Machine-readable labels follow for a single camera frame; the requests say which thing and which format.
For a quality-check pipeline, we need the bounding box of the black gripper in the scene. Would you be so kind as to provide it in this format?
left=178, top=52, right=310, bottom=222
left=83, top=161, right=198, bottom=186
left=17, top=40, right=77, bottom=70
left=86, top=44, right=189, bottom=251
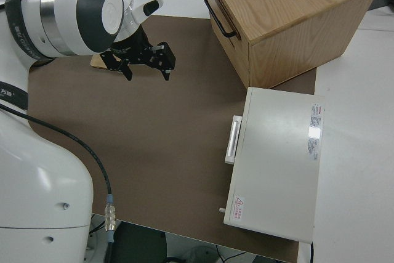
left=100, top=41, right=177, bottom=82

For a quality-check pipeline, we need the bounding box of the brown table mat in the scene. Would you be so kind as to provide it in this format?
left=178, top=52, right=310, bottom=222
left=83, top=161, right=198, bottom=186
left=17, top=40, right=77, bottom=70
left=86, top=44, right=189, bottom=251
left=27, top=15, right=318, bottom=263

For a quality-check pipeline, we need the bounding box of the small wooden block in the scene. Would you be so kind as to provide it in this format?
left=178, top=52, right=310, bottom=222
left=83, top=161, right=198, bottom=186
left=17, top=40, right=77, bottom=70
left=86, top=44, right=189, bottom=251
left=90, top=54, right=108, bottom=69

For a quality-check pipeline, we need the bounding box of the wooden drawer cabinet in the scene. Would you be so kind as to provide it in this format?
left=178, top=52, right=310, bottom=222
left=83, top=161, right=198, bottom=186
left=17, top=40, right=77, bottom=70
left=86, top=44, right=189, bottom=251
left=199, top=0, right=382, bottom=90

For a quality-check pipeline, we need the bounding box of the white toaster oven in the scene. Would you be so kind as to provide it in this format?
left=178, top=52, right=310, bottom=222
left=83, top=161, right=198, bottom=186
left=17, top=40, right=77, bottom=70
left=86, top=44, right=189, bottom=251
left=218, top=86, right=326, bottom=243

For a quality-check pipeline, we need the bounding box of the black drawer handle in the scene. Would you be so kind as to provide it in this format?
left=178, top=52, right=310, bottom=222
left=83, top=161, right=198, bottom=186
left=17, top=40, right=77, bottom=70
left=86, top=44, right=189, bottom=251
left=203, top=0, right=238, bottom=38

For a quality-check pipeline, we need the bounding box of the black strap with white print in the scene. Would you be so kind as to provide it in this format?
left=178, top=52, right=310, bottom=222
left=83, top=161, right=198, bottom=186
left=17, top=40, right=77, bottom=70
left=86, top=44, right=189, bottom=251
left=3, top=0, right=50, bottom=62
left=0, top=80, right=30, bottom=111

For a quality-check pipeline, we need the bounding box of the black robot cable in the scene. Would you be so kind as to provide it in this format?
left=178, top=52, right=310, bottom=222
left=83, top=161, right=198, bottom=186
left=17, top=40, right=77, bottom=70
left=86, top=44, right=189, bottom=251
left=0, top=102, right=118, bottom=263

